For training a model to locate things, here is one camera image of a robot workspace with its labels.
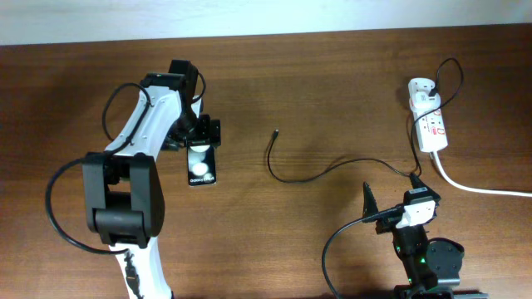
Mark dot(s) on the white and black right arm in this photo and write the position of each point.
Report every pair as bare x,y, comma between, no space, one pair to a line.
432,265

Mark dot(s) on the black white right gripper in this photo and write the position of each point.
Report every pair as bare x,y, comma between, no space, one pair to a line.
388,223

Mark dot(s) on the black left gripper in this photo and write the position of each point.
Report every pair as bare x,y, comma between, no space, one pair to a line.
204,134

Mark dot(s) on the black Galaxy flip phone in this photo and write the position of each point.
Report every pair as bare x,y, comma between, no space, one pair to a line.
201,165

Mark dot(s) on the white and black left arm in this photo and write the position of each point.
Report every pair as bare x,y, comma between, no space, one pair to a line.
124,199

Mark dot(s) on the white USB charger adapter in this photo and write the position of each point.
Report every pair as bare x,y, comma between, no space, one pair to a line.
421,101

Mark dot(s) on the white power strip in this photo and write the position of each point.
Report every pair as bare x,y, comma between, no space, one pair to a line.
430,129

